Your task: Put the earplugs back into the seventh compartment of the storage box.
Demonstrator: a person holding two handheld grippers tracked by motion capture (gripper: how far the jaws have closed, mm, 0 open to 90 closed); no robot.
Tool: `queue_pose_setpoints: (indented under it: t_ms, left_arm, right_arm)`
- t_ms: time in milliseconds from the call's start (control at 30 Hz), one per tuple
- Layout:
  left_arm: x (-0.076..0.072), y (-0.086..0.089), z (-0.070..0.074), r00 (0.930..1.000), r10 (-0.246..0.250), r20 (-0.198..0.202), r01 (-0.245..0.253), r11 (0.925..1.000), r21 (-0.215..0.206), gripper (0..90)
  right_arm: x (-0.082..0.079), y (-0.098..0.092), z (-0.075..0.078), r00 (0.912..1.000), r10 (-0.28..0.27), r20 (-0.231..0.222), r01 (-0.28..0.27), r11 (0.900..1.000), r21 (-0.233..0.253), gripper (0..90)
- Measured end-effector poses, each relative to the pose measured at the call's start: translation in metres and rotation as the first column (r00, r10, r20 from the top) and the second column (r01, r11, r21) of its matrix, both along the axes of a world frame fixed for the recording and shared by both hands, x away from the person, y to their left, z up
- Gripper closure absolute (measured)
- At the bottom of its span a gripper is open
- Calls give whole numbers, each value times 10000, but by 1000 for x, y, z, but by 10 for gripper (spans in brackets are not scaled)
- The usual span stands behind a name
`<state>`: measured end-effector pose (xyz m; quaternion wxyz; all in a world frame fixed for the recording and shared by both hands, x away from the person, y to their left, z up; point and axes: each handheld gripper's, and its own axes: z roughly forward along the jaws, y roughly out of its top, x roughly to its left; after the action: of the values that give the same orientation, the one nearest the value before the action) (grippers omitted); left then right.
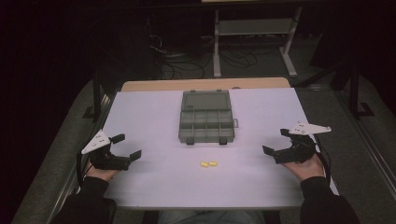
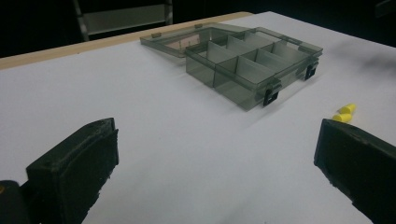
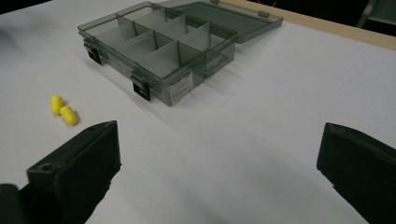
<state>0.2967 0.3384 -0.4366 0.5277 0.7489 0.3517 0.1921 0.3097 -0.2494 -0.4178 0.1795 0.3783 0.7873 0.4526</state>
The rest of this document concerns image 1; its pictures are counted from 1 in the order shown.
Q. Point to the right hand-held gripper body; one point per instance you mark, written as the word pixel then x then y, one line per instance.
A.
pixel 300 149

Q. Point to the small yellow capsule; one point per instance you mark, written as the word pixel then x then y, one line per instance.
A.
pixel 204 164
pixel 213 163

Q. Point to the white metal stand frame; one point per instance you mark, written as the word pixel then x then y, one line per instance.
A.
pixel 216 56

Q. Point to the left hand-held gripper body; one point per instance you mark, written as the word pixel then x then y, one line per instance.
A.
pixel 104 158

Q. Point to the black metal stand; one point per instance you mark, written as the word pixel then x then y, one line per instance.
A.
pixel 97 93
pixel 355 93

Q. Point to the person's left hand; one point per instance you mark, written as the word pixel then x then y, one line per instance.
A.
pixel 101 173

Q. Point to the person's right hand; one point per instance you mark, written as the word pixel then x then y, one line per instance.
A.
pixel 308 169

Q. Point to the grey plastic compartment box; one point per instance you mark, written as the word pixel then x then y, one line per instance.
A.
pixel 205 124

